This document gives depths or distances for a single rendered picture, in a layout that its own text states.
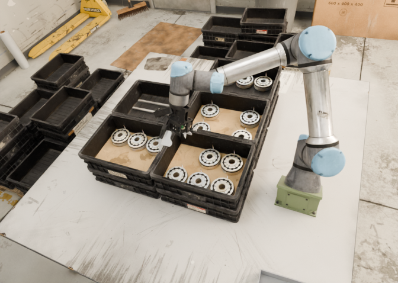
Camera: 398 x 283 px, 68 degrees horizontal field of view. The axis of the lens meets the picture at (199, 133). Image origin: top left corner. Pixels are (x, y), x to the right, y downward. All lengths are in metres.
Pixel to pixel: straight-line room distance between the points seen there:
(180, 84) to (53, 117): 1.67
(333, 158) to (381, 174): 1.43
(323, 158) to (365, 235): 1.19
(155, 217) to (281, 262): 0.59
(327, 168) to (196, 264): 0.65
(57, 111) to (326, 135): 2.07
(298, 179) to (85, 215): 1.02
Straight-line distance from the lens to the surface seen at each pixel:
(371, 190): 2.46
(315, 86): 1.12
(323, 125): 1.14
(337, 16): 3.91
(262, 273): 1.32
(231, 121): 1.59
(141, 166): 1.49
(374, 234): 2.30
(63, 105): 2.66
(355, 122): 1.84
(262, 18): 3.19
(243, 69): 1.19
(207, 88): 1.06
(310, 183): 1.31
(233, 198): 1.19
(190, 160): 1.45
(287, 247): 1.37
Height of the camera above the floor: 1.97
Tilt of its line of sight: 47 degrees down
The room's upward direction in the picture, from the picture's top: 11 degrees counter-clockwise
